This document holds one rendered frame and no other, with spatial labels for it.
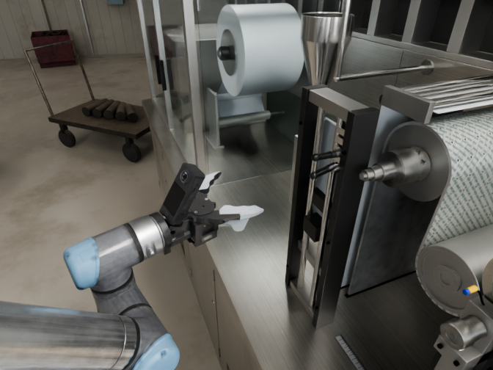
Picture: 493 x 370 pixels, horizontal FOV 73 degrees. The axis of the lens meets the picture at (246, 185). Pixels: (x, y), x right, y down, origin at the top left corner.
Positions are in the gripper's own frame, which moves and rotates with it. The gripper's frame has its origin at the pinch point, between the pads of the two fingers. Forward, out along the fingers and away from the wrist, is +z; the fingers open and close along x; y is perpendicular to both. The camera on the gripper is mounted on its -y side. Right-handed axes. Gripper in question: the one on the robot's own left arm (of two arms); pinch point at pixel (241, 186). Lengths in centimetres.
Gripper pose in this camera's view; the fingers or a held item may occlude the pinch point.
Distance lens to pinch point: 71.4
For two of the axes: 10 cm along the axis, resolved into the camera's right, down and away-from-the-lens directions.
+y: -0.9, 7.8, 6.2
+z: 7.8, -3.4, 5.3
